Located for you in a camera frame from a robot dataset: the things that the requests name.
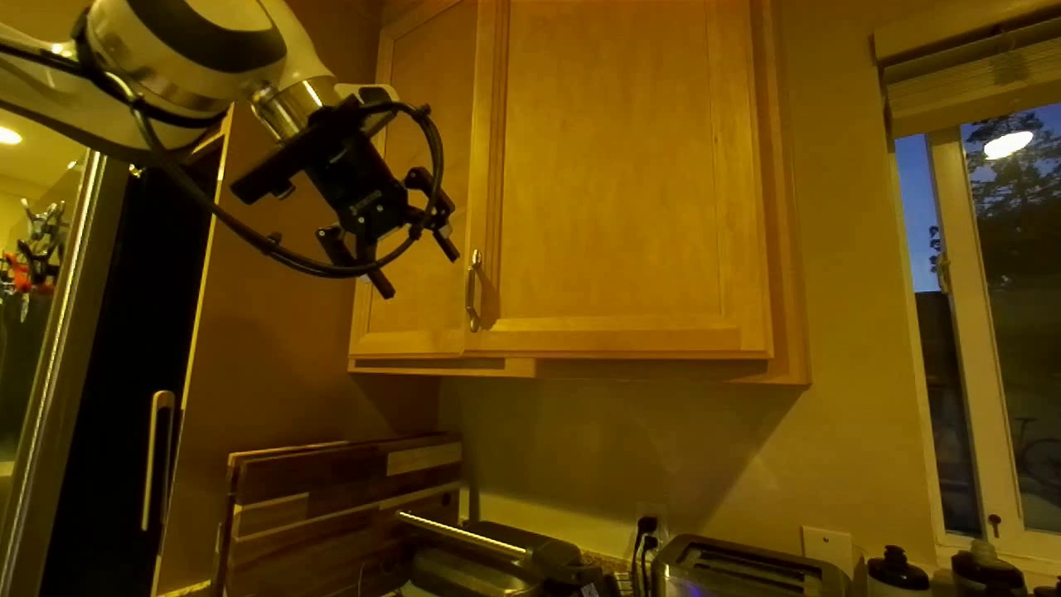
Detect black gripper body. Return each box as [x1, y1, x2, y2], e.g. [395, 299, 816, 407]
[298, 95, 414, 245]

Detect wooden cabinet door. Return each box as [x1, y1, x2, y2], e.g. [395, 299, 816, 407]
[469, 0, 776, 361]
[347, 0, 494, 361]

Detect dark striped wooden cutting board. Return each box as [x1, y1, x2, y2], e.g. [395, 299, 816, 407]
[214, 436, 469, 597]

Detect stainless steel refrigerator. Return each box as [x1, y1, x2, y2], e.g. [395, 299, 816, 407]
[0, 144, 226, 597]

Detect wooden tongs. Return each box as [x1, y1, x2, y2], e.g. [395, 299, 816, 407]
[137, 388, 183, 539]

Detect red fridge magnet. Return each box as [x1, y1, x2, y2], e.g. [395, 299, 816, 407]
[0, 248, 57, 299]

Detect stainless steel toaster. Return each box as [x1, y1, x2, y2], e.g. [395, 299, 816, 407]
[651, 530, 856, 597]

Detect white window blind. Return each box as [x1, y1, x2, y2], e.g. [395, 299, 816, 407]
[873, 5, 1061, 144]

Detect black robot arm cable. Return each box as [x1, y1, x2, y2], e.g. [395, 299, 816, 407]
[0, 30, 451, 281]

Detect wooden wall cabinet carcass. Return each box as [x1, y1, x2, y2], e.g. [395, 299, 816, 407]
[346, 0, 816, 392]

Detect wall outlet with black plug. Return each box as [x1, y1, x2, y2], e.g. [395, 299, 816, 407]
[630, 507, 672, 593]

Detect white wall outlet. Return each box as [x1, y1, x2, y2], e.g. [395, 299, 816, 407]
[801, 525, 858, 577]

